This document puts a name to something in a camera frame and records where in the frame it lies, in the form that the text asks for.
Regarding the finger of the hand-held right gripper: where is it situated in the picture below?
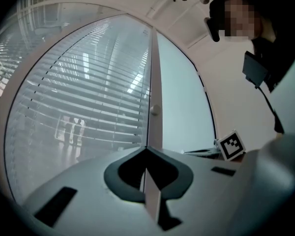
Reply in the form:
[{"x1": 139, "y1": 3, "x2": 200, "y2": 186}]
[{"x1": 184, "y1": 148, "x2": 223, "y2": 159}]

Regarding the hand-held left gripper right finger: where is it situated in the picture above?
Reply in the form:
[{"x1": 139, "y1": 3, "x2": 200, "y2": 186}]
[{"x1": 147, "y1": 146, "x2": 239, "y2": 236}]

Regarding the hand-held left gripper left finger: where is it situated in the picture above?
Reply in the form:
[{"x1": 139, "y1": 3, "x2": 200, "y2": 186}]
[{"x1": 22, "y1": 145, "x2": 163, "y2": 236}]

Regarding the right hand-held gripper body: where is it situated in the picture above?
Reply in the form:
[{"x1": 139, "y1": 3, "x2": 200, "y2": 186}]
[{"x1": 213, "y1": 129, "x2": 246, "y2": 161}]

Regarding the white blind control knob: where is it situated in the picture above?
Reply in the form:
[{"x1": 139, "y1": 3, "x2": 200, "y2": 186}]
[{"x1": 149, "y1": 104, "x2": 161, "y2": 116}]

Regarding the black box on chest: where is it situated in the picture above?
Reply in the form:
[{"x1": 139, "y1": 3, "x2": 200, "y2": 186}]
[{"x1": 241, "y1": 50, "x2": 269, "y2": 89}]

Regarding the person's dark patterned clothing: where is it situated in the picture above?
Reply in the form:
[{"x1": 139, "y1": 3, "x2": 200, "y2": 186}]
[{"x1": 250, "y1": 0, "x2": 295, "y2": 93}]

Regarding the glass partition with blinds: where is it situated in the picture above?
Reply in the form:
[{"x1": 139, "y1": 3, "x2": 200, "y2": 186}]
[{"x1": 0, "y1": 2, "x2": 163, "y2": 206}]

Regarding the person's head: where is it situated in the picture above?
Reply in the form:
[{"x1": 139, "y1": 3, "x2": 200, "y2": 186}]
[{"x1": 223, "y1": 0, "x2": 264, "y2": 43}]

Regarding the black cable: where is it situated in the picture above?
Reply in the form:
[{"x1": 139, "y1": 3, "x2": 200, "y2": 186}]
[{"x1": 256, "y1": 86, "x2": 285, "y2": 134}]

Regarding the black head-mounted camera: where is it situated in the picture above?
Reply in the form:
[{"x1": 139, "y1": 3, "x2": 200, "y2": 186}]
[{"x1": 204, "y1": 0, "x2": 227, "y2": 43}]

